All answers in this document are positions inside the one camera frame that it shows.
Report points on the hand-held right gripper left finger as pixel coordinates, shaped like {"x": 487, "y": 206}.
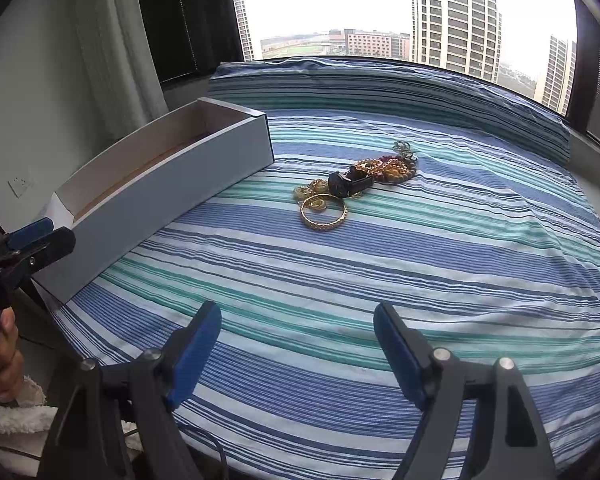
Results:
{"x": 195, "y": 355}

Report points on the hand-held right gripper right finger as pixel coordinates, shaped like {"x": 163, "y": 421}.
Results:
{"x": 400, "y": 355}

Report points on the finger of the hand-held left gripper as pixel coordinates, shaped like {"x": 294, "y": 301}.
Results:
{"x": 52, "y": 250}
{"x": 30, "y": 232}

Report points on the white cardboard box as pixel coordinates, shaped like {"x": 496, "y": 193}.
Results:
{"x": 170, "y": 195}

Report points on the gold bangle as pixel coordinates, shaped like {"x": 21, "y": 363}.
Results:
{"x": 324, "y": 226}

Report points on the black wristwatch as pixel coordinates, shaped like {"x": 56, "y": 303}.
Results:
{"x": 339, "y": 184}

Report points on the person's left forearm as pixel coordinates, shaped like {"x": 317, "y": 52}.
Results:
{"x": 15, "y": 417}

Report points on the person's left hand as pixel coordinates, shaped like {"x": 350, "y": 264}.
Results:
{"x": 10, "y": 370}

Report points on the striped bed sheet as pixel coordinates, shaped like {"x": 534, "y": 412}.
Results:
{"x": 330, "y": 285}

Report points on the white curtain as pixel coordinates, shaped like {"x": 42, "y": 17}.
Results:
{"x": 125, "y": 60}

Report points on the striped pillow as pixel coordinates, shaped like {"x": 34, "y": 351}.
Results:
{"x": 380, "y": 90}

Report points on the dark window blind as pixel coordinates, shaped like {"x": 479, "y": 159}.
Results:
{"x": 195, "y": 20}

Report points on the grey high-rise building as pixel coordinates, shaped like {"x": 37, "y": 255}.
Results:
{"x": 244, "y": 30}
{"x": 557, "y": 75}

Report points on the low brown building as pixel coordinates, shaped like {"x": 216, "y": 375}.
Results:
{"x": 375, "y": 44}

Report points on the tall high-rise building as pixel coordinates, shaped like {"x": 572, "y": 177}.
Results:
{"x": 455, "y": 15}

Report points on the white wall socket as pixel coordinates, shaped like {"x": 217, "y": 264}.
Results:
{"x": 21, "y": 186}

